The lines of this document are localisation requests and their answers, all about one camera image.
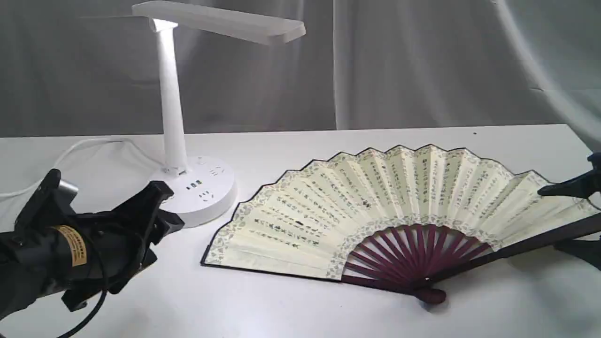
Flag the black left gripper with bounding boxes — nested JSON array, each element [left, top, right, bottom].
[[47, 181, 185, 312]]

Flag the folding paper fan maroon ribs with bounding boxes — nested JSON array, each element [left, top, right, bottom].
[[201, 144, 601, 305]]

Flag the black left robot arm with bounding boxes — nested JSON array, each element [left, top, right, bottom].
[[1, 179, 184, 317]]

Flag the white desk lamp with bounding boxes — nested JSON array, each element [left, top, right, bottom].
[[131, 0, 306, 224]]

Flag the grey backdrop curtain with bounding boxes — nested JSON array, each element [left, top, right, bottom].
[[0, 0, 600, 151]]

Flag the white power cable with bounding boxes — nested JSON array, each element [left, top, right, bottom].
[[0, 137, 162, 199]]

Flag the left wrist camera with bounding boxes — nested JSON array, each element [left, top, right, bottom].
[[15, 169, 79, 232]]

